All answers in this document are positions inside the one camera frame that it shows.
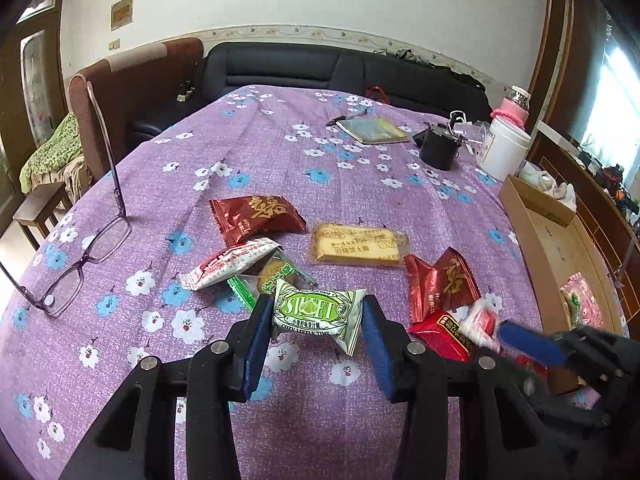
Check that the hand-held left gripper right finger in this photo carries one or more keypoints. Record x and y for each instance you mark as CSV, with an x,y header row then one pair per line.
x,y
377,352

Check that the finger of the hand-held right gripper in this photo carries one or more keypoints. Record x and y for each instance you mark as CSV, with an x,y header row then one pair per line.
x,y
565,405
530,342

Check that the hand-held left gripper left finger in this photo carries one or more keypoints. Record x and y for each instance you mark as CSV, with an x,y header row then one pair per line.
x,y
257,347

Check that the small white red candy packet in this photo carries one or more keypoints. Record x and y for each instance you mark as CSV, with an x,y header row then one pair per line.
x,y
479,321

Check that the bright red snack packet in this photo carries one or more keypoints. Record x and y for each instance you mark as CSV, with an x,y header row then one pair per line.
x,y
440,336

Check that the green white snack packet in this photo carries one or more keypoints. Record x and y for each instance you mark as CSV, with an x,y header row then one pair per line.
x,y
315,312

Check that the green clear cake packet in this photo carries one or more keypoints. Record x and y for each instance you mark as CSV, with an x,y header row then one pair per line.
x,y
279,271

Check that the white red snack packet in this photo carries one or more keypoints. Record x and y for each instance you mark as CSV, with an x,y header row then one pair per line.
x,y
230,262

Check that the dark red snack packet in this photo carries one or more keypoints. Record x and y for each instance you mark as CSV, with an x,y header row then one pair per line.
x,y
255,215
442,282

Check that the shallow cardboard box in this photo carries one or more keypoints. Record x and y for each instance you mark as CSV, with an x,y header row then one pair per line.
x,y
545,240

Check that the yellow biscuit packet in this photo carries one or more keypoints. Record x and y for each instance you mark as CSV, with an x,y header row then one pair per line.
x,y
357,245

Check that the pink snack packet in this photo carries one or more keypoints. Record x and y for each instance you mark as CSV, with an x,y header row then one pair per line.
x,y
585,305

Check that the brown brick pattern cabinet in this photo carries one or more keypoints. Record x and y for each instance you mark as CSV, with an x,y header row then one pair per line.
x,y
590,200

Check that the white cloth bundle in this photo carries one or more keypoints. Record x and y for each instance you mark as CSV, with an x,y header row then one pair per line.
x,y
547,185

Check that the purple framed eyeglasses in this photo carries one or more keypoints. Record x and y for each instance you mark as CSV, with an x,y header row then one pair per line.
x,y
107,245

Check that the orange black tool pile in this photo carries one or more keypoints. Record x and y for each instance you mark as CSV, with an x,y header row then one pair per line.
x,y
612,177

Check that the white plastic jar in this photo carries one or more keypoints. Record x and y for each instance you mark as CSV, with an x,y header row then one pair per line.
x,y
502,147

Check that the black cylindrical device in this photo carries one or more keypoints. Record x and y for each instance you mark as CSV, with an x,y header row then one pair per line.
x,y
440,152

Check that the clear plastic cup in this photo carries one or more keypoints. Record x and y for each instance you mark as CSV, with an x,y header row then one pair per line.
x,y
472,135

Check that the yellow green notebook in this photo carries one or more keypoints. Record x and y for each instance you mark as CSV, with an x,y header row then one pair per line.
x,y
372,130

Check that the pink sleeved bottle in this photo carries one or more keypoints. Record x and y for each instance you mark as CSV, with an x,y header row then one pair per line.
x,y
515,107

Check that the black pen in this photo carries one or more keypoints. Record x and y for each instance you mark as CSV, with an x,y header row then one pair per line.
x,y
347,117

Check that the red bag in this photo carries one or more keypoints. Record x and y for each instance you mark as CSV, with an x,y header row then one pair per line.
x,y
376,92

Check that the wooden stool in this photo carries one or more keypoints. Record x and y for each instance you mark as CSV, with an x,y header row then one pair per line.
x,y
37,207

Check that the small black white item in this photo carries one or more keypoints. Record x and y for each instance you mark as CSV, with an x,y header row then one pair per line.
x,y
185,91

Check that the etched glass panel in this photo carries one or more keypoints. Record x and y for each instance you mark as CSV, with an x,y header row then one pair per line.
x,y
615,75

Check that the black sofa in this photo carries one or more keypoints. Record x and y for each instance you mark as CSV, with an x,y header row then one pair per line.
x,y
300,67

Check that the green patterned cloth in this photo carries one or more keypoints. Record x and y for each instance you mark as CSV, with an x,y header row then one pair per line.
x,y
50,150

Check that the brown armchair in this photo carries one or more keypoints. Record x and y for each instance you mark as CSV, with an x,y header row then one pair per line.
x,y
130,85

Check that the dark clothes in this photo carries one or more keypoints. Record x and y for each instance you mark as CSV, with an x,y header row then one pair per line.
x,y
415,57

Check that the wooden glass door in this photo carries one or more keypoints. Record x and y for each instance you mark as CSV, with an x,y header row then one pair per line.
x,y
30,60

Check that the wall switch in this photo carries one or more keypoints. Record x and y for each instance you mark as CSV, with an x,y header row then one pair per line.
x,y
115,44

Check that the small wall plaque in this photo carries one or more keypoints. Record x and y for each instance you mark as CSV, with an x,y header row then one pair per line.
x,y
121,14

